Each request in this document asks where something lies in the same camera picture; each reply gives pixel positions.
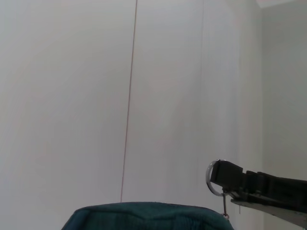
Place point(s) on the dark teal zipper lunch bag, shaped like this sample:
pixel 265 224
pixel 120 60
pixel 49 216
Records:
pixel 144 215

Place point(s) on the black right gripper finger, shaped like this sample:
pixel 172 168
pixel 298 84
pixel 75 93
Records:
pixel 230 176
pixel 275 206

